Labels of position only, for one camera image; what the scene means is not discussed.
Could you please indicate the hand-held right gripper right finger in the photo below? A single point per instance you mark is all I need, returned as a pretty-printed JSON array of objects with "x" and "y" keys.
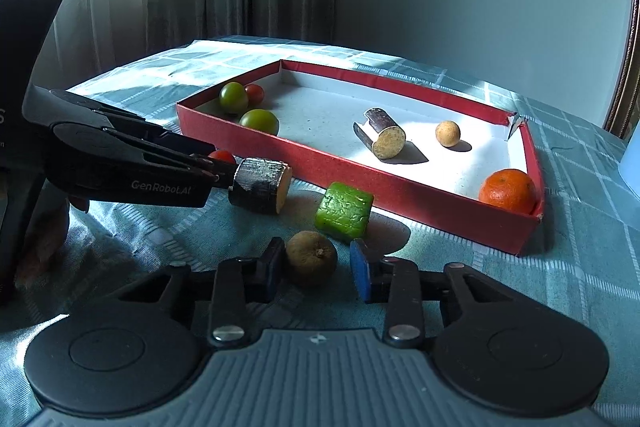
[{"x": 360, "y": 271}]

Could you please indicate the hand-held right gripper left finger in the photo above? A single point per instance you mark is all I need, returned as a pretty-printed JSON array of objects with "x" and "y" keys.
[{"x": 272, "y": 269}]

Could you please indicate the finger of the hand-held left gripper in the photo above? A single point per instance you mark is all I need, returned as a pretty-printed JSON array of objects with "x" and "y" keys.
[
  {"x": 210, "y": 174},
  {"x": 150, "y": 132}
]

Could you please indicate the red cherry tomato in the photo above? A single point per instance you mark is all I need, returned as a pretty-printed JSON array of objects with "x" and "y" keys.
[
  {"x": 255, "y": 94},
  {"x": 222, "y": 156}
]

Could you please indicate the brown longan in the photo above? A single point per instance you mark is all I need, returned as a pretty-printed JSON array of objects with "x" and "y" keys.
[
  {"x": 310, "y": 257},
  {"x": 447, "y": 133}
]

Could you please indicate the large dark sugarcane piece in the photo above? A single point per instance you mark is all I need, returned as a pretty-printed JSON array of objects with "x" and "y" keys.
[{"x": 257, "y": 184}]

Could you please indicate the green sugarcane piece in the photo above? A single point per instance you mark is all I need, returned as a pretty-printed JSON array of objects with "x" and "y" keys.
[{"x": 345, "y": 209}]

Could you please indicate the green tomato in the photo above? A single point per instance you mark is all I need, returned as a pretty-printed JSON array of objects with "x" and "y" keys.
[
  {"x": 233, "y": 98},
  {"x": 260, "y": 123}
]

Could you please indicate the red cardboard box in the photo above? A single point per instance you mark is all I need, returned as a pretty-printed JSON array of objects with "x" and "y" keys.
[{"x": 325, "y": 117}]

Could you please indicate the small dark sugarcane piece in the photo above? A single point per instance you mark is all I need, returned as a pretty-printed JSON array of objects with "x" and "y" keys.
[{"x": 385, "y": 137}]

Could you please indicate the orange tangerine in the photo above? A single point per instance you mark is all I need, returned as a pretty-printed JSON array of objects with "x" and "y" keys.
[{"x": 507, "y": 192}]

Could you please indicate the person's left hand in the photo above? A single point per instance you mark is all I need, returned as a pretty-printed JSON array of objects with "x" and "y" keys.
[{"x": 50, "y": 237}]

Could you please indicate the light blue electric kettle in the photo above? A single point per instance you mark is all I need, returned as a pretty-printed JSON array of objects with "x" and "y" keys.
[{"x": 631, "y": 169}]

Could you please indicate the wooden wall frame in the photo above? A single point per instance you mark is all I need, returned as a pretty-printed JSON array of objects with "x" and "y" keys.
[{"x": 625, "y": 57}]

